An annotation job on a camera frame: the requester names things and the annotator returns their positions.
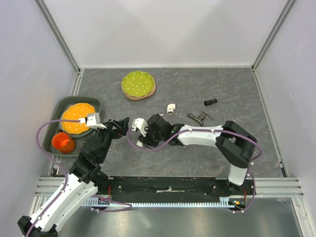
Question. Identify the brown wooden plate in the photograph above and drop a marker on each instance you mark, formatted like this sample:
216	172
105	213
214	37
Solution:
140	98

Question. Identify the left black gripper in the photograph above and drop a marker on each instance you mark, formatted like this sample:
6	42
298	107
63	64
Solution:
122	126

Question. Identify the orange plastic cup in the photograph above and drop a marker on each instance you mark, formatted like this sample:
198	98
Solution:
63	143

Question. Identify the dark green tray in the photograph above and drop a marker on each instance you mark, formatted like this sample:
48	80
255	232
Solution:
53	128

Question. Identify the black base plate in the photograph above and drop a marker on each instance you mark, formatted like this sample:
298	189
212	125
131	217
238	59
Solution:
137	189

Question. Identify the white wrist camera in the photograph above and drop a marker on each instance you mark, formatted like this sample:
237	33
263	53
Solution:
93	121
139	124

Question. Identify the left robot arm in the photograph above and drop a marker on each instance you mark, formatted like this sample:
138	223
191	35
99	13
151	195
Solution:
83	180

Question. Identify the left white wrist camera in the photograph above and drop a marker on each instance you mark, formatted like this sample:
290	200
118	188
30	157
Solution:
93	121

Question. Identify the black cylindrical pipe piece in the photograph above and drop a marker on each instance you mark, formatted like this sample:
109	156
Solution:
210	102

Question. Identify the green dotted plate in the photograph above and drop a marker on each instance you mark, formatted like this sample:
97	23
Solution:
138	84

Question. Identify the slotted cable duct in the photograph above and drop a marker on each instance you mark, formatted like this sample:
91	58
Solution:
224	202

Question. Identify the bronze metal faucet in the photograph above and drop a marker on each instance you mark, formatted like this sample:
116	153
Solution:
200	118

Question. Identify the second white elbow fitting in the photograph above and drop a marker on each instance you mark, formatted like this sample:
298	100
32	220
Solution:
170	109

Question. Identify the pink plate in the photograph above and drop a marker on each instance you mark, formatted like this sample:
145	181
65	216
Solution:
138	92

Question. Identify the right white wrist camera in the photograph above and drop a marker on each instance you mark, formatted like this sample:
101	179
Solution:
139	124

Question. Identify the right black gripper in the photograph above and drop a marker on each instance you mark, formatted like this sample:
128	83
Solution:
146	140

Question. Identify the dark green plate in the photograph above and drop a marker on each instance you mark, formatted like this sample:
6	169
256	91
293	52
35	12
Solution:
75	135

